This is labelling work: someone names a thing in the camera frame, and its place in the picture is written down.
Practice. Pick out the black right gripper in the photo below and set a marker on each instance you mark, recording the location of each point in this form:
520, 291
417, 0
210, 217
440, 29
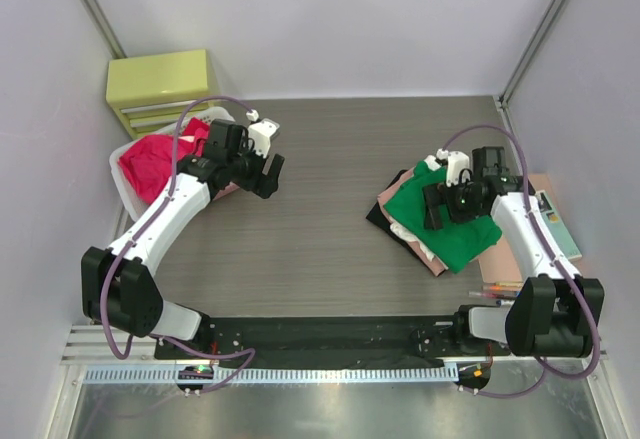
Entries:
434, 195

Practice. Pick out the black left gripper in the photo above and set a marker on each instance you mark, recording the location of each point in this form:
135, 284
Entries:
270, 182

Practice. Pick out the green t shirt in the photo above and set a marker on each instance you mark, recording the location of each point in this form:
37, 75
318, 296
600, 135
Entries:
455, 244

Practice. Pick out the pink t shirt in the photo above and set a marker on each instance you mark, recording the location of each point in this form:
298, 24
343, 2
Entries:
437, 267

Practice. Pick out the black t shirt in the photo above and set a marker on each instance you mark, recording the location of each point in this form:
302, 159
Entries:
376, 217

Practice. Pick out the white t shirt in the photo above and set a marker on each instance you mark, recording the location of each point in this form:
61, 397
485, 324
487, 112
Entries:
415, 234

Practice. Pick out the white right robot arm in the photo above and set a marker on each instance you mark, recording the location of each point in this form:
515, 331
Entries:
557, 310

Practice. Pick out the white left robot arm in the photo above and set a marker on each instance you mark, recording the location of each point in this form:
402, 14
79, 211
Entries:
118, 287

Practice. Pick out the pink desk mat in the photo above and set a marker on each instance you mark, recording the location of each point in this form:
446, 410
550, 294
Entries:
498, 263

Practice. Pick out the yellow highlighter pen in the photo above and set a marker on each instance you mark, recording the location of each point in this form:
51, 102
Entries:
500, 284

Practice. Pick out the orange highlighter pen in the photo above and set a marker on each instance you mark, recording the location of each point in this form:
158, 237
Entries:
504, 291

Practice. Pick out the red t shirt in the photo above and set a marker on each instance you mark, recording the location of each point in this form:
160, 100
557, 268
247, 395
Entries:
146, 165

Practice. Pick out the teal paperback book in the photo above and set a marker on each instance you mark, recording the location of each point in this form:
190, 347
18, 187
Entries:
557, 227

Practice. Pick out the yellow green drawer cabinet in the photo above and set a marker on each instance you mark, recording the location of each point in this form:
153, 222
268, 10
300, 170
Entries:
149, 92

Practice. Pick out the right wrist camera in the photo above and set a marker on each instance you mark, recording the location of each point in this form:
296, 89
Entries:
457, 166

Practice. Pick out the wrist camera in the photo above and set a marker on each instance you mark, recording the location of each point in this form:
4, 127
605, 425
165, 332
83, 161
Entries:
457, 166
261, 132

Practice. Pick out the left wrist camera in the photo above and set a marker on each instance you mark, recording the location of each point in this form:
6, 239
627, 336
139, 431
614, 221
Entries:
261, 132

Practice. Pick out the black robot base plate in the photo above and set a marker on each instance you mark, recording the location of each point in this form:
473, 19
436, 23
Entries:
345, 340

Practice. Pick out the aluminium slotted rail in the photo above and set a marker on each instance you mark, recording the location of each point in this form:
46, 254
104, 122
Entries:
199, 374

